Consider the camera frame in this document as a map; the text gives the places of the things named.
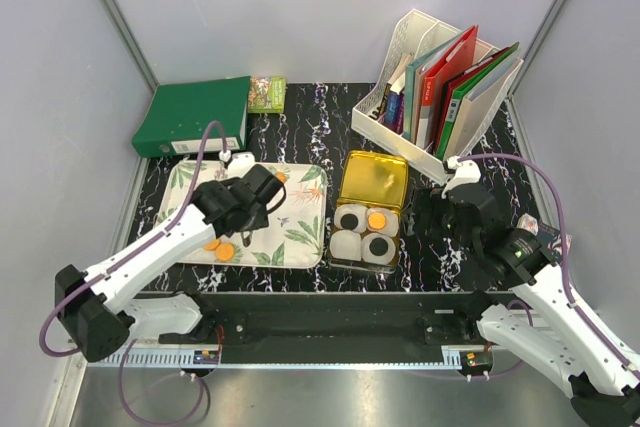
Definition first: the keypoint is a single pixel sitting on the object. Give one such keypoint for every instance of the grey slotted cable duct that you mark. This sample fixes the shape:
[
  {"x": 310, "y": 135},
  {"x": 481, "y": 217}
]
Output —
[{"x": 170, "y": 357}]

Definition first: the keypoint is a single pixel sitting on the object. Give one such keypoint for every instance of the green folder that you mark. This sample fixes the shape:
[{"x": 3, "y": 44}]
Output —
[{"x": 469, "y": 85}]

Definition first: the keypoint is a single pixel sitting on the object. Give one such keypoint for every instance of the orange round cookie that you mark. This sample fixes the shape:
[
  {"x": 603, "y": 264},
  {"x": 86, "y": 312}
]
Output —
[
  {"x": 376, "y": 221},
  {"x": 212, "y": 246},
  {"x": 225, "y": 252}
]

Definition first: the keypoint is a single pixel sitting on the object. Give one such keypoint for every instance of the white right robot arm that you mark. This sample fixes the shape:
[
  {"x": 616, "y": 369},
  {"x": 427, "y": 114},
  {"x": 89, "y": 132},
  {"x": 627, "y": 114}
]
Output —
[{"x": 578, "y": 358}]

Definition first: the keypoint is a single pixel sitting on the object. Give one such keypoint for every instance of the gold cookie tin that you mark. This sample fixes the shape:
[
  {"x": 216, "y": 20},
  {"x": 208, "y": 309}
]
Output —
[{"x": 374, "y": 180}]

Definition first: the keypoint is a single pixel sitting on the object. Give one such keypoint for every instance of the orange flower cookie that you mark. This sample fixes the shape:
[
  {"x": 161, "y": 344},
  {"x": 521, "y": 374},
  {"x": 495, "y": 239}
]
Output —
[{"x": 282, "y": 177}]

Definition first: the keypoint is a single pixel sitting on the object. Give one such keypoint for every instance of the floral rectangular tray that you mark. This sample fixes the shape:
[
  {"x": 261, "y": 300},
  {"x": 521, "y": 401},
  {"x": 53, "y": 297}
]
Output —
[{"x": 295, "y": 236}]

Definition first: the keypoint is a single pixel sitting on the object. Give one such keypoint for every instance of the teal folder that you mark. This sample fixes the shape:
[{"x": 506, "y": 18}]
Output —
[{"x": 429, "y": 51}]

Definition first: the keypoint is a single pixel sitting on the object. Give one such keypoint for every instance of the green ring binder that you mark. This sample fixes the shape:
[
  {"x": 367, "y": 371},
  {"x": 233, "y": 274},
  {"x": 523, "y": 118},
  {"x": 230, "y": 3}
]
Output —
[{"x": 179, "y": 113}]

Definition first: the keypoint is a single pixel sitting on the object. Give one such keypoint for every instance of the floral pink pouch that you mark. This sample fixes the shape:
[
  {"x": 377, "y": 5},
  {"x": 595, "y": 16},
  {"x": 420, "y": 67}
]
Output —
[{"x": 548, "y": 236}]

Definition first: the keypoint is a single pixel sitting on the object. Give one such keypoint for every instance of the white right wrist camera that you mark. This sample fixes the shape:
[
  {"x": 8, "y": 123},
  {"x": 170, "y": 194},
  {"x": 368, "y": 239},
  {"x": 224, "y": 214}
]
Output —
[{"x": 461, "y": 172}]

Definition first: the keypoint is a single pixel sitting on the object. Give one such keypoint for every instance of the white file organizer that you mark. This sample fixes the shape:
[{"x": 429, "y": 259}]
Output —
[{"x": 405, "y": 39}]

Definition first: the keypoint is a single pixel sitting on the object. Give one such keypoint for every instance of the blue book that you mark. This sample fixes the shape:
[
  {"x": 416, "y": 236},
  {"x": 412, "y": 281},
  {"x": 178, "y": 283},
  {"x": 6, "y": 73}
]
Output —
[{"x": 393, "y": 116}]

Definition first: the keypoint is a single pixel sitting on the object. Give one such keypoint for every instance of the green card box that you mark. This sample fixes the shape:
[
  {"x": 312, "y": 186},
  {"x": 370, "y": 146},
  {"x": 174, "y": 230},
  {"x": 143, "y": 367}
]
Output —
[{"x": 267, "y": 95}]

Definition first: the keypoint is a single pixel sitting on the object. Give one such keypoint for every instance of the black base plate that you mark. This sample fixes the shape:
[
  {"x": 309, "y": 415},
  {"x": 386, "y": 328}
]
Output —
[{"x": 332, "y": 328}]

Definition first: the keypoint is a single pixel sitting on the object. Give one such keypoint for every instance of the black round cookie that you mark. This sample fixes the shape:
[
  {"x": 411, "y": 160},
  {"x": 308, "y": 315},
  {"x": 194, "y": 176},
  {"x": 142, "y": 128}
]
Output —
[
  {"x": 349, "y": 221},
  {"x": 379, "y": 247}
]

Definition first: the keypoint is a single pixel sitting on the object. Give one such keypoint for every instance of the red folder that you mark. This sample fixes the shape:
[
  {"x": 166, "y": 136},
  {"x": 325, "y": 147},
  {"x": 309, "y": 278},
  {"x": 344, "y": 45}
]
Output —
[{"x": 449, "y": 62}]

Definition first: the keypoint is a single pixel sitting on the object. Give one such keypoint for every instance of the beige folder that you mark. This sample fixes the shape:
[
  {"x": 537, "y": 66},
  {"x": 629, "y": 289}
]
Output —
[{"x": 478, "y": 114}]

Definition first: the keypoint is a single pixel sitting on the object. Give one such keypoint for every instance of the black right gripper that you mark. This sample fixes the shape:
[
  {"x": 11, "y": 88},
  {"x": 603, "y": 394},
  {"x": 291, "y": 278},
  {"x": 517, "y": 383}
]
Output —
[{"x": 427, "y": 199}]

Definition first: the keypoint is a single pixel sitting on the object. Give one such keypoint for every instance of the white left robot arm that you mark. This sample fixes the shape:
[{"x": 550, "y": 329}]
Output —
[{"x": 97, "y": 307}]

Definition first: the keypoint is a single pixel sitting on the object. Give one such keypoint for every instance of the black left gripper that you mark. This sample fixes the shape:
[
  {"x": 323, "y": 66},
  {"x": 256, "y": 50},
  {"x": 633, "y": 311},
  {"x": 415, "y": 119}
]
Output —
[{"x": 262, "y": 219}]

